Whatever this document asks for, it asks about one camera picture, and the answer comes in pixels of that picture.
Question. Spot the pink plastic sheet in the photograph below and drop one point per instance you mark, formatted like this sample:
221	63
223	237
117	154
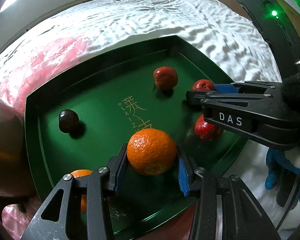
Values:
40	62

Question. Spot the dark purple plum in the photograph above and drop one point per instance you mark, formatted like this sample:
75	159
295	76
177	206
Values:
68	120

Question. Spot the person's right hand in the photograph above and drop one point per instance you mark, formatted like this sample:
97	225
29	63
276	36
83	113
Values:
275	160

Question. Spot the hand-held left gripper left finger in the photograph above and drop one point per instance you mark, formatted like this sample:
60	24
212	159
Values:
120	165

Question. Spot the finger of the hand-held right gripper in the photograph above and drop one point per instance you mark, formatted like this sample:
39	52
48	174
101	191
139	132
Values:
225	87
193	97

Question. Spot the orange mandarin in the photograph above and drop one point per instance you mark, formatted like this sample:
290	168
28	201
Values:
152	151
82	173

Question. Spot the black steel electric kettle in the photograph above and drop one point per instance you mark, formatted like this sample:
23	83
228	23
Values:
5	150

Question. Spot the green square tray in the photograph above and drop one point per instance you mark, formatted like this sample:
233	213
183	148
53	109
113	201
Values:
102	87

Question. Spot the red plum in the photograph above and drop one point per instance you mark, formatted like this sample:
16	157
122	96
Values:
207	130
203	85
165	78

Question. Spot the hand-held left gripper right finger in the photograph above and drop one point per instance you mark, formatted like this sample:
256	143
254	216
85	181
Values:
183	177

